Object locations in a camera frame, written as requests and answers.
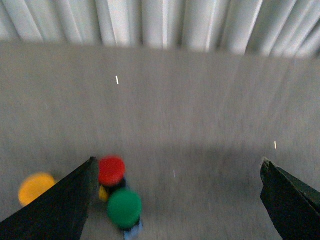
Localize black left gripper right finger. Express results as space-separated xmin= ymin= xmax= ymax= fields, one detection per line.
xmin=260 ymin=157 xmax=320 ymax=240

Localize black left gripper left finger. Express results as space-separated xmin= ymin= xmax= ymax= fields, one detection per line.
xmin=0 ymin=156 xmax=97 ymax=240

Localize yellow push button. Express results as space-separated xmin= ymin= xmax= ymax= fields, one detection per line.
xmin=17 ymin=172 xmax=56 ymax=207

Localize green push button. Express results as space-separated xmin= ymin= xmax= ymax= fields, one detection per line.
xmin=107 ymin=188 xmax=143 ymax=240

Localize red push button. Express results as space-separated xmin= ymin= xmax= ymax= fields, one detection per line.
xmin=98 ymin=155 xmax=127 ymax=194

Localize white pleated curtain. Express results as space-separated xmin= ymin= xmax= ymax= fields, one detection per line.
xmin=0 ymin=0 xmax=320 ymax=58

